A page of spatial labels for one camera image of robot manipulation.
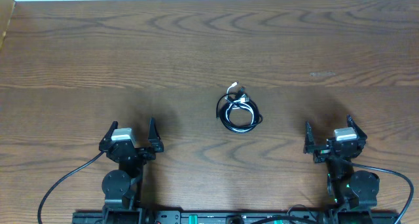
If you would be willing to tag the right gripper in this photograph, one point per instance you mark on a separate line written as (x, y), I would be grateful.
(323, 151)

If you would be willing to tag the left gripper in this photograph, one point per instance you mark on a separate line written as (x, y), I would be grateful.
(131, 150)

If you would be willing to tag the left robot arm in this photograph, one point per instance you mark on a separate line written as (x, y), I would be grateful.
(122, 187)

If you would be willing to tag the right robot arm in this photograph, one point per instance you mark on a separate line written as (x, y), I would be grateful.
(354, 192)

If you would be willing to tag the cardboard box edge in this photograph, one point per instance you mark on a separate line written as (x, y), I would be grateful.
(6, 10)

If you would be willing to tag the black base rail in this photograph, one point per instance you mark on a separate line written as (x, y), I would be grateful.
(177, 217)

